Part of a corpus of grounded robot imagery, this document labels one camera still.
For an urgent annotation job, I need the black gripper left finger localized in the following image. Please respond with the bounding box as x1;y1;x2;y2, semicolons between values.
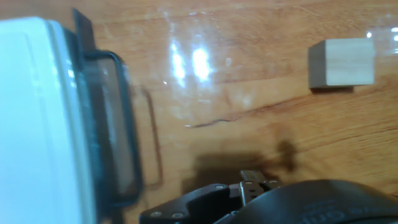
139;183;243;224

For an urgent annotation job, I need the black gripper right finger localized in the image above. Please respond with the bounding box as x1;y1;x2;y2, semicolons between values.
239;169;282;205

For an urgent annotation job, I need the white drawer with black handle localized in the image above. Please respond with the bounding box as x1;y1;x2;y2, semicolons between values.
46;7;146;224

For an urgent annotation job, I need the white two-drawer cabinet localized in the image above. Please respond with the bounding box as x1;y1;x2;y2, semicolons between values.
0;17;81;224

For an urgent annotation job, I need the large pale wooden cube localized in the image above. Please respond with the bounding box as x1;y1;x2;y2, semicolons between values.
307;37;376;90

